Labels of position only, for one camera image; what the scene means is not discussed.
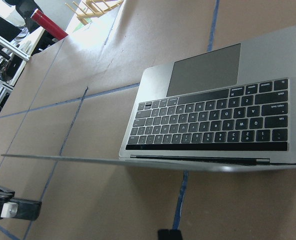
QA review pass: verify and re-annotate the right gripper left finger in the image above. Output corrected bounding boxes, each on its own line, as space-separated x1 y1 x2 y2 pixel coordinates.
0 185 42 221

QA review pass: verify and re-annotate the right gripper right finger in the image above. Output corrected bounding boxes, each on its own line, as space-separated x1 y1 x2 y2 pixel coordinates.
157 229 182 240

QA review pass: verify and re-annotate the grey laptop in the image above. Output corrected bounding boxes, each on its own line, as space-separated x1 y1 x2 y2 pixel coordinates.
1 24 296 174

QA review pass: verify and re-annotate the red cylinder cup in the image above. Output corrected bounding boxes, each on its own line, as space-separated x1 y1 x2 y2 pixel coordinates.
31 8 68 40

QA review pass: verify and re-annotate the wooden dish rack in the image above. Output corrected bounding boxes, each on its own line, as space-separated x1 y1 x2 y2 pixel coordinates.
65 0 124 25

